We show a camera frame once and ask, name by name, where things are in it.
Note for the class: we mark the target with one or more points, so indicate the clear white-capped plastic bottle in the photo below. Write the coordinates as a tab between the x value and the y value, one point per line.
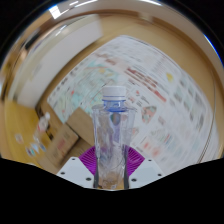
114	140

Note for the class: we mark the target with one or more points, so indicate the small colourful sticker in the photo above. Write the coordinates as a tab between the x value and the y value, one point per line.
19	138
30	151
42	147

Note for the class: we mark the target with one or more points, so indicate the white standing air conditioner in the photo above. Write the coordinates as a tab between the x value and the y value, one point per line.
60	63

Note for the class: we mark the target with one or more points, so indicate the large printed wall poster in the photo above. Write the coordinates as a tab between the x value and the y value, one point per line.
160	100

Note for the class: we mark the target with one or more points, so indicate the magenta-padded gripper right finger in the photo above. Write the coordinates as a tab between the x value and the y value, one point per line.
141	170

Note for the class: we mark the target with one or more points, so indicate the brown cardboard box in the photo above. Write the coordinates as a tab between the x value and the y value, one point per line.
66	140

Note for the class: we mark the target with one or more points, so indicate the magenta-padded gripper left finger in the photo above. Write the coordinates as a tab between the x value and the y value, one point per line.
78	170

